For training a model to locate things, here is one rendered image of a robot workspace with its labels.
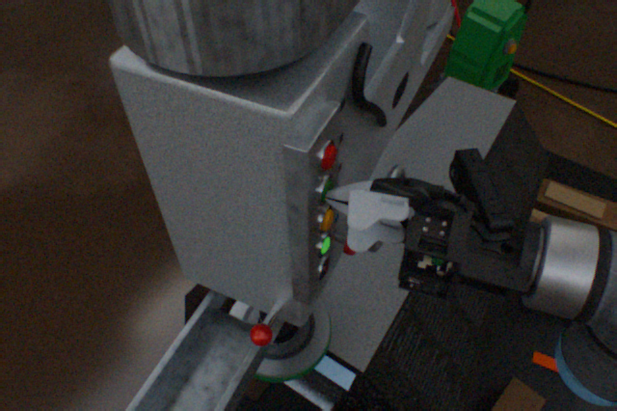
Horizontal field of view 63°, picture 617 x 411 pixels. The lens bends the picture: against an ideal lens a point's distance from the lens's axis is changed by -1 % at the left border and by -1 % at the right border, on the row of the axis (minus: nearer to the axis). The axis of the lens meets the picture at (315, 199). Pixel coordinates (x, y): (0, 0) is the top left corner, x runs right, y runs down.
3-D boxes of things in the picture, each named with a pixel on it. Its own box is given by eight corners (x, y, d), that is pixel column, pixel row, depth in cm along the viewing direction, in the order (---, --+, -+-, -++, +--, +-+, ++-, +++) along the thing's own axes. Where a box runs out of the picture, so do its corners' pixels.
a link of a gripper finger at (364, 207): (308, 208, 50) (401, 233, 47) (329, 168, 53) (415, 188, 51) (310, 228, 52) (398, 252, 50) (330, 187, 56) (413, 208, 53)
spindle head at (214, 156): (283, 152, 106) (269, -73, 73) (383, 185, 100) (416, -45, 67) (184, 287, 85) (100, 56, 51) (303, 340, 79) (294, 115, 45)
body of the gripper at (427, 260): (396, 243, 46) (535, 281, 43) (418, 177, 51) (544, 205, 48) (390, 287, 52) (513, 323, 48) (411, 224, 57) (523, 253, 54)
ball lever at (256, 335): (272, 301, 77) (270, 290, 74) (291, 310, 76) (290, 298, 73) (247, 344, 72) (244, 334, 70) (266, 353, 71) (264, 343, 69)
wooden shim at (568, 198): (543, 197, 229) (544, 195, 228) (549, 183, 235) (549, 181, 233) (600, 221, 220) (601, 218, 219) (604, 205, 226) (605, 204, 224)
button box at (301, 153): (316, 255, 73) (317, 95, 52) (334, 261, 73) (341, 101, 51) (291, 299, 69) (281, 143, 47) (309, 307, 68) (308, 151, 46)
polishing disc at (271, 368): (204, 342, 103) (203, 339, 102) (267, 267, 115) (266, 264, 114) (292, 398, 95) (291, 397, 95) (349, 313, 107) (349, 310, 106)
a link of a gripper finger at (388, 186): (369, 179, 50) (459, 201, 48) (374, 169, 51) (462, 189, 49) (368, 209, 54) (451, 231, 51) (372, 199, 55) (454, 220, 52)
